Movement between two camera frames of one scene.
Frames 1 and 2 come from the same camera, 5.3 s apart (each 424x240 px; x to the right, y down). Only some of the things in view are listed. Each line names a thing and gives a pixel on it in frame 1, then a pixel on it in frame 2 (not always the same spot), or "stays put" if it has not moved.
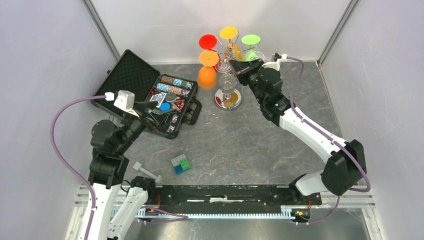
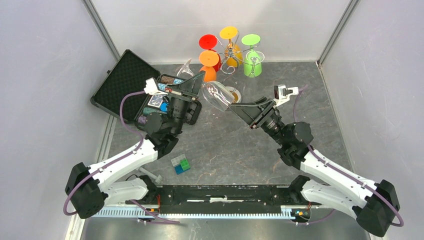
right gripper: (243, 68) -> (249, 112)
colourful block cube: (180, 164) stays put
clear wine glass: (254, 55) stays put
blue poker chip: (165, 106) stays put
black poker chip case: (163, 101) stays put
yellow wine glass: (232, 52) stays put
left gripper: (140, 108) -> (190, 88)
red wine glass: (209, 42) stays put
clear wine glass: (227, 82) -> (217, 95)
